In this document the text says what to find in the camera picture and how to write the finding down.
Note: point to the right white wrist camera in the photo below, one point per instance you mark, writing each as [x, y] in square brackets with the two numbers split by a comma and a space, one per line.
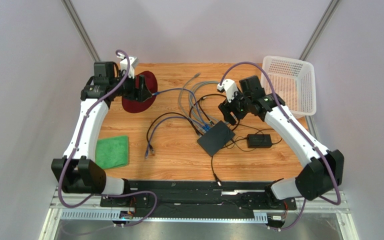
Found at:
[229, 87]

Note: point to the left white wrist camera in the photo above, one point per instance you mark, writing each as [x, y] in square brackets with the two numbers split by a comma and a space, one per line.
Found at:
[127, 66]

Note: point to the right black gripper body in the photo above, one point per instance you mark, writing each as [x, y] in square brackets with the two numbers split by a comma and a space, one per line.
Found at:
[233, 108]

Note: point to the black power adapter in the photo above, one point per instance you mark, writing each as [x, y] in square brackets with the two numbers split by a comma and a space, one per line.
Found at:
[257, 141]

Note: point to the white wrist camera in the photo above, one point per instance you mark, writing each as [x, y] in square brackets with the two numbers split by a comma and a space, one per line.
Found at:
[229, 87]
[127, 66]

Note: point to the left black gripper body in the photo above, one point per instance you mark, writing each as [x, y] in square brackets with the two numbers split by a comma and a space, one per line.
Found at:
[129, 89]

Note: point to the aluminium frame rail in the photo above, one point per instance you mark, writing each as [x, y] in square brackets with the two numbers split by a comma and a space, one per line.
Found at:
[312, 220]

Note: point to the green cloth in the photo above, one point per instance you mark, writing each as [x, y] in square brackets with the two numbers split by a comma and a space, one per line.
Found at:
[112, 152]

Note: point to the white plastic basket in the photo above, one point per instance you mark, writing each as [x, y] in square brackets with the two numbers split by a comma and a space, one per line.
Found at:
[295, 82]

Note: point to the dark red cloth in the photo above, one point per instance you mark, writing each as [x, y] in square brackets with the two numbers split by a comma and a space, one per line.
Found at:
[136, 106]

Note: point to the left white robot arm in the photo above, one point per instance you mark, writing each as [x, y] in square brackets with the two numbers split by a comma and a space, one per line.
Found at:
[77, 170]

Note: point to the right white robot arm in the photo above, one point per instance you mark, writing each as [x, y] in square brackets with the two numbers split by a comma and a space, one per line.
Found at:
[322, 168]

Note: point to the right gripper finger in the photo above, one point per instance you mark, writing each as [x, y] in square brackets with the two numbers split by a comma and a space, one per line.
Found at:
[235, 118]
[224, 109]

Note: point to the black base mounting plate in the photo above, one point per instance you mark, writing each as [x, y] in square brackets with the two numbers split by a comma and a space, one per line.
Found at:
[197, 199]

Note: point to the black network switch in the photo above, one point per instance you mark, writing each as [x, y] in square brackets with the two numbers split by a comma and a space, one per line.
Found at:
[215, 138]

